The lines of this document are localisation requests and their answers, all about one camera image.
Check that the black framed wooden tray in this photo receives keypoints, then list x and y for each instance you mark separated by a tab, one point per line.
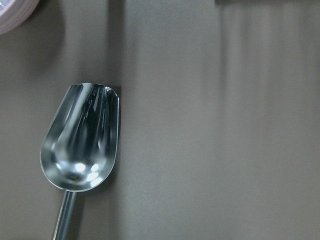
263	2

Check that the steel scoop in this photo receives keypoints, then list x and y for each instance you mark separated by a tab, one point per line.
79	150

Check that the pink bowl with ice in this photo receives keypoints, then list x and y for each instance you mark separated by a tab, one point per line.
14	12

